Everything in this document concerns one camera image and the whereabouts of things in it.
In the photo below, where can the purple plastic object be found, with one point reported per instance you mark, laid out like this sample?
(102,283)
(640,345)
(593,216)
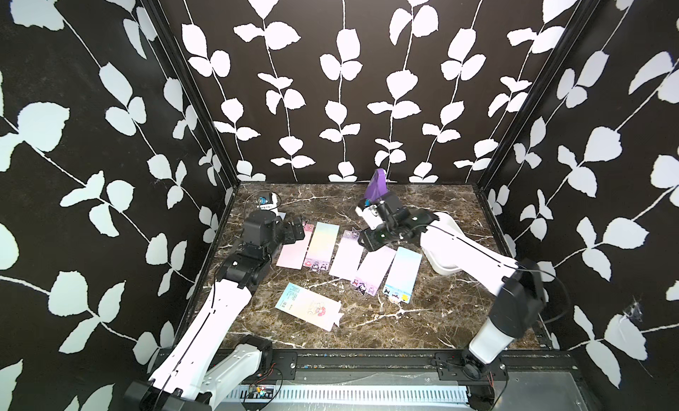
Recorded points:
(377,187)

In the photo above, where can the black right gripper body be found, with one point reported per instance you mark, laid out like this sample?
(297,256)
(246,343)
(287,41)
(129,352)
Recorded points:
(385,234)

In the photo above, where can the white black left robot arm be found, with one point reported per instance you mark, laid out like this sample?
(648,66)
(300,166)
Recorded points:
(188,379)

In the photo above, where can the cream pink sticker sheet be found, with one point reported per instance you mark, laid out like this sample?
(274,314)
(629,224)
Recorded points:
(311,307)

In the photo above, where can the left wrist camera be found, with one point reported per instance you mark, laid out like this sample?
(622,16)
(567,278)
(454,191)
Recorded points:
(264,224)

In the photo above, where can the small electronics board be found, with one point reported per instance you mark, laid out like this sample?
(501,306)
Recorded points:
(259,392)

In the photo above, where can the white perforated cable duct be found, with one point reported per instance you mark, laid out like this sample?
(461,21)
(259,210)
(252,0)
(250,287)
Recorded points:
(420,396)

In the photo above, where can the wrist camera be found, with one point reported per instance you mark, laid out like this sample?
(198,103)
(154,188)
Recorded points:
(264,224)
(370,213)

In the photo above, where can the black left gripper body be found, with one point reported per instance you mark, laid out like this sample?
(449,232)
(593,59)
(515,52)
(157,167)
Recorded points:
(286,235)

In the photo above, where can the white rainbow sticker sheet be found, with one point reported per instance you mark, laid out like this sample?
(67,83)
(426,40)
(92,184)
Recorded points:
(402,276)

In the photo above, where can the plain lilac sticker sheet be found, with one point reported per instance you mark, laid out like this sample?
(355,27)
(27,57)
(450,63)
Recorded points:
(372,270)

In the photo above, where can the lilac checked sticker sheet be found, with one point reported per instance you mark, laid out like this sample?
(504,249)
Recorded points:
(348,257)

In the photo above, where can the purple sticker sheet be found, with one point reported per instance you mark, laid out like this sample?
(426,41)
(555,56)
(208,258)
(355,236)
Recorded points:
(321,247)

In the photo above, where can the white plastic storage box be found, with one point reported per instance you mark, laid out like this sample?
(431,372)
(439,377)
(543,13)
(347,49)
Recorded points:
(440,243)

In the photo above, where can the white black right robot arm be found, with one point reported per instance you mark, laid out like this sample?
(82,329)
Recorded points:
(518,289)

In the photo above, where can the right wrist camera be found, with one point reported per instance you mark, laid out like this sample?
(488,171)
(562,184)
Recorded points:
(370,213)

